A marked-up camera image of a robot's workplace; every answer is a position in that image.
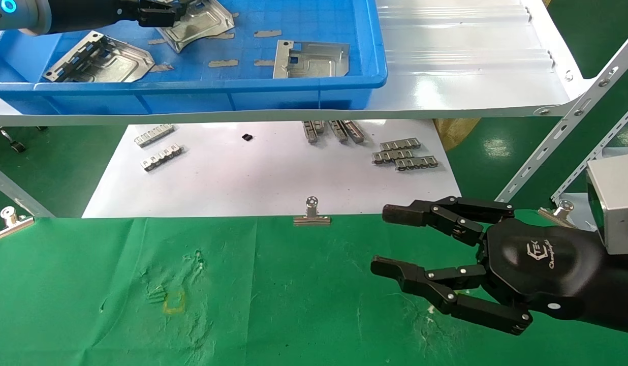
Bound clear ridged plastic strip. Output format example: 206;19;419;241
385;47;555;76

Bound white paper sheet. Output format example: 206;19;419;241
83;119;458;218

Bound grey metal frame bar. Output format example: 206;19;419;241
0;163;55;218

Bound brown woven bag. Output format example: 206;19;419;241
433;118;481;152

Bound white shelf board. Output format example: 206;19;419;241
0;0;596;127

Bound black caster wheel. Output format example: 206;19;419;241
0;127;27;153

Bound blue plastic bin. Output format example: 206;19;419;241
0;0;388;115

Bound silver binder clip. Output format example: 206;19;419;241
0;206;35;242
538;200;579;228
294;197;332;226

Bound flat metal plate square hole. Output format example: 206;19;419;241
273;41;350;79

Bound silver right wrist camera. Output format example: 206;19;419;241
586;154;628;255

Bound green cloth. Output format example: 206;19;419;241
0;212;628;366

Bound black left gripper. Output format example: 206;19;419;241
78;0;193;32

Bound white slotted angle bar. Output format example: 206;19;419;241
550;99;628;204
498;25;628;201

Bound metal plate with blue clips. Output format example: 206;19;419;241
44;31;156;83

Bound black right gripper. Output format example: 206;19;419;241
370;196;607;336

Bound curved-edge metal plate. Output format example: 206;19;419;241
155;0;236;54

